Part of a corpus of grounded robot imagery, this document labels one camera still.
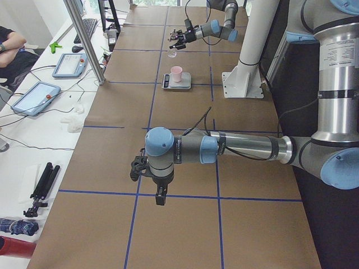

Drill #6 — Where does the pink plastic cup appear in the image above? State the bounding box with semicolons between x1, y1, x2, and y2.
171;66;183;82

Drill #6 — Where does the black keyboard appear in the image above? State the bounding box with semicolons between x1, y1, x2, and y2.
73;18;98;44

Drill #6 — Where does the black computer mouse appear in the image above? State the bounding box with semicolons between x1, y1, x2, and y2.
71;45;83;53

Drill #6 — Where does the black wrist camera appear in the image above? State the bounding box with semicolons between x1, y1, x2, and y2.
130;156;150;182
185;18;194;32

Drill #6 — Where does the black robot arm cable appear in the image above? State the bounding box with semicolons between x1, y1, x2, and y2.
183;98;320;162

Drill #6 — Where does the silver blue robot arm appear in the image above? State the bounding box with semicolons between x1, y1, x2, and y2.
168;1;239;50
130;1;358;205

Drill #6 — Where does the silver digital kitchen scale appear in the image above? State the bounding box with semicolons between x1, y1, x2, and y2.
161;72;191;90

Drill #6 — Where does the brown paper table cover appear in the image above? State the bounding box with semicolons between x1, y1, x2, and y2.
29;7;320;268

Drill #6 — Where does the black folded tripod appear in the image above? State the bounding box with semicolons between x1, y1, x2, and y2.
23;162;60;217

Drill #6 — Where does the near blue teach pendant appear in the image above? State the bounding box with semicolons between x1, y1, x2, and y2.
12;81;61;117

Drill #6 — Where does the aluminium frame post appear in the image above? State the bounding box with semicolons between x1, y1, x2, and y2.
64;0;105;85

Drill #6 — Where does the far blue teach pendant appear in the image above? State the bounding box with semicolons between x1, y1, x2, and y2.
52;53;88;78

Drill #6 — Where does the green plastic clamp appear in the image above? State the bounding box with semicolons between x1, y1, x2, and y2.
49;41;62;54

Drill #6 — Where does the seated person dark shirt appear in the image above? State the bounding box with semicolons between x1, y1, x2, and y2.
1;26;39;92

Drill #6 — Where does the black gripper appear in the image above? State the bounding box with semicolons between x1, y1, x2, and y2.
153;175;173;206
169;30;196;50

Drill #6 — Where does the red bottle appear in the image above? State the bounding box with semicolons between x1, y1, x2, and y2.
1;236;36;258

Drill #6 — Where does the white crumpled tissue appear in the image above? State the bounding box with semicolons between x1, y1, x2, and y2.
60;103;85;133

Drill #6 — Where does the blue folded umbrella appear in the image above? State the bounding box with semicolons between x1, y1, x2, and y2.
1;218;39;236

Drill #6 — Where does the glass sauce bottle metal spout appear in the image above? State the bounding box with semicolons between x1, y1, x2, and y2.
168;29;180;58

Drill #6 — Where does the blue teach pendant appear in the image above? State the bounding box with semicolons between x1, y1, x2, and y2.
12;81;61;117
52;53;88;78

